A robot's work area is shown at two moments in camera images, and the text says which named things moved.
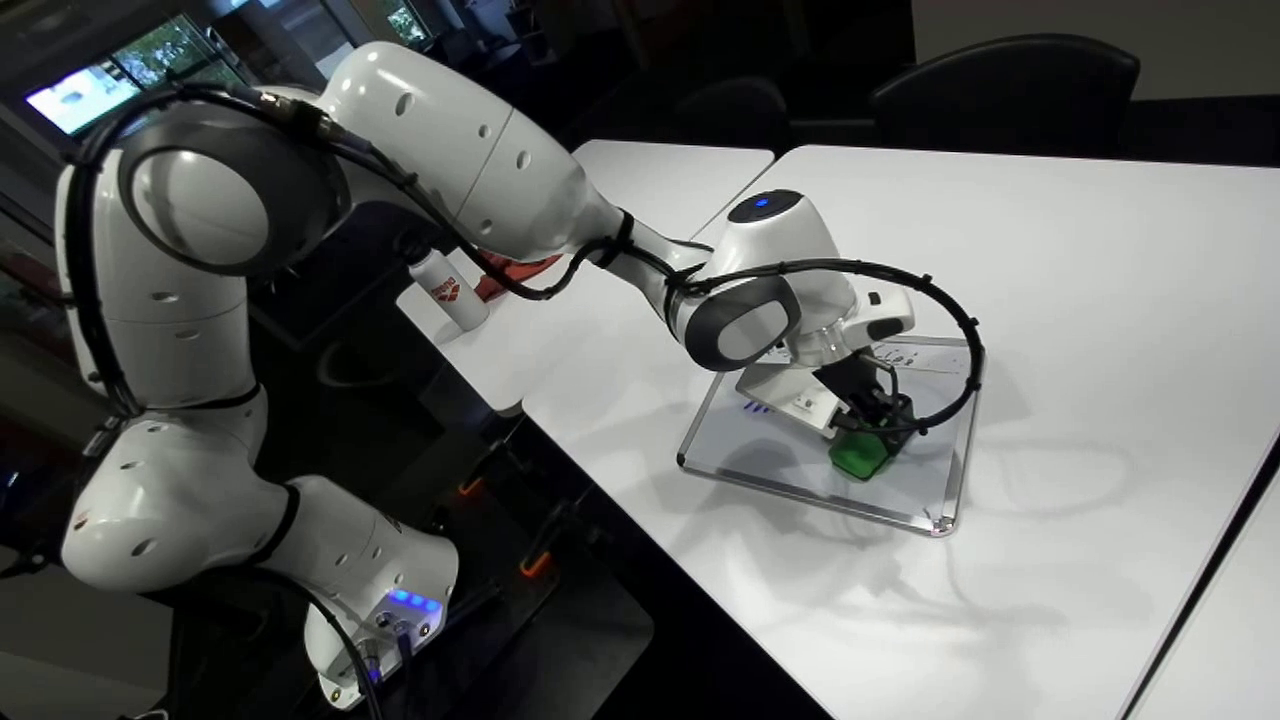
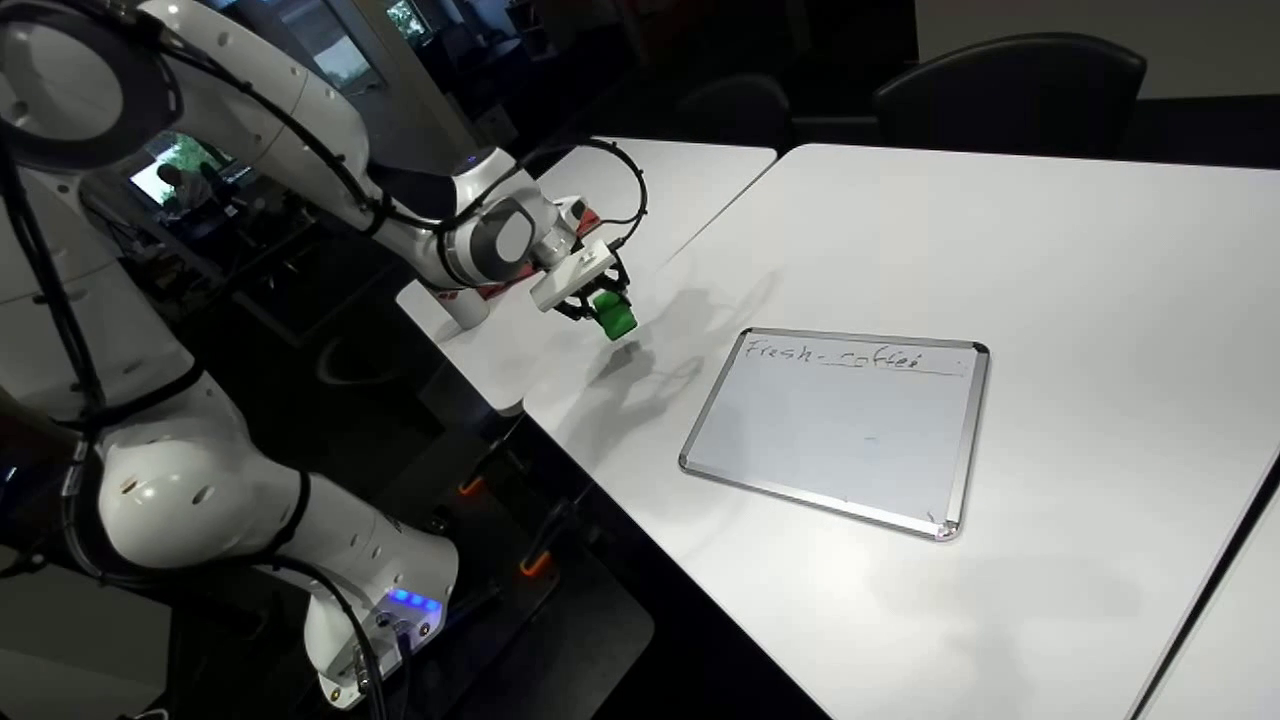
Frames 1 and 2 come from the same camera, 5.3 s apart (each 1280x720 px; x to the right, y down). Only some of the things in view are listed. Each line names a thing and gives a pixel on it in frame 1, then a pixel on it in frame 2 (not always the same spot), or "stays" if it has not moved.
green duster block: (860, 452) to (617, 319)
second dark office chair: (743, 108) stays
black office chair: (1015, 95) stays
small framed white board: (758, 443) stays
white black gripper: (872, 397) to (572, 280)
